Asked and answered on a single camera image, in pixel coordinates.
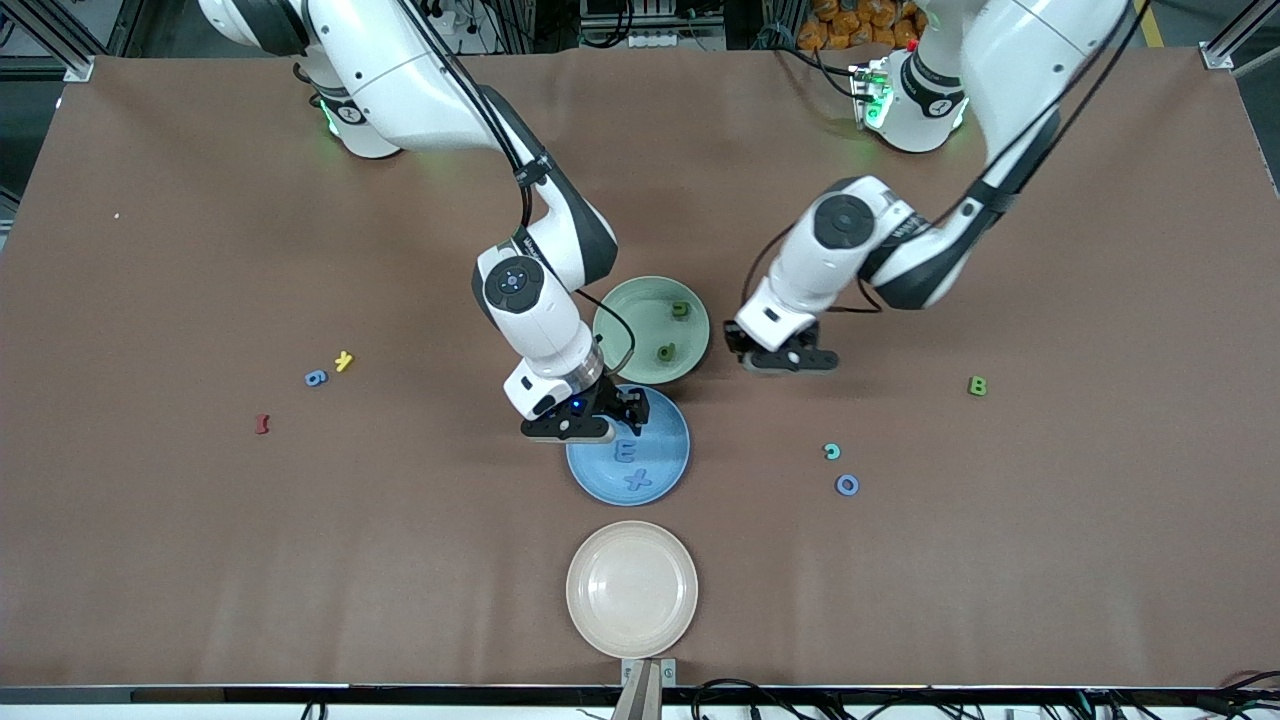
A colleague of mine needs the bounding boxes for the blue plate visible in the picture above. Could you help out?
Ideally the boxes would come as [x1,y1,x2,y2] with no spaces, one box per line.
[565,385,691,507]

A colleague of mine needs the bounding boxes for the light green plate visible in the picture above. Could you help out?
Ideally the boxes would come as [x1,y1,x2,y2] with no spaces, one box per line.
[592,276,711,386]

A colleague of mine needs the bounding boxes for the beige plate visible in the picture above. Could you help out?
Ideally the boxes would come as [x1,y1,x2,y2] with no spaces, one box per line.
[565,520,699,660]

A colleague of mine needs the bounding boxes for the brown table cover cloth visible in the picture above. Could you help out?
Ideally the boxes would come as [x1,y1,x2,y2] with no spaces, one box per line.
[0,48,1280,691]

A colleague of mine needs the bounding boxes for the orange bags pile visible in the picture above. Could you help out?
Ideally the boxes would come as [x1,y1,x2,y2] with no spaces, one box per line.
[800,0,926,51]

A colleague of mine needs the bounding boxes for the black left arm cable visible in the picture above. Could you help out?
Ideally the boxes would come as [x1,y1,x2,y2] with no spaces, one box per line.
[740,0,1146,316]

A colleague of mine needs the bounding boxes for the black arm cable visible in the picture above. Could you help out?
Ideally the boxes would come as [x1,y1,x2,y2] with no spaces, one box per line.
[395,0,638,379]
[740,0,1146,316]

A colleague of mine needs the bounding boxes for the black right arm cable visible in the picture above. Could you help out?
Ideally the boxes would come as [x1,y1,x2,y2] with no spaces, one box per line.
[395,0,638,379]

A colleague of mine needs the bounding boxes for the grey metal camera bracket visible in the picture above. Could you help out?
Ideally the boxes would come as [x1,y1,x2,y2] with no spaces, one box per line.
[620,657,678,720]

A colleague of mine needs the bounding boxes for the black tangled cables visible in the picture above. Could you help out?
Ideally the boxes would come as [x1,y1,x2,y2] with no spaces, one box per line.
[690,672,1280,720]

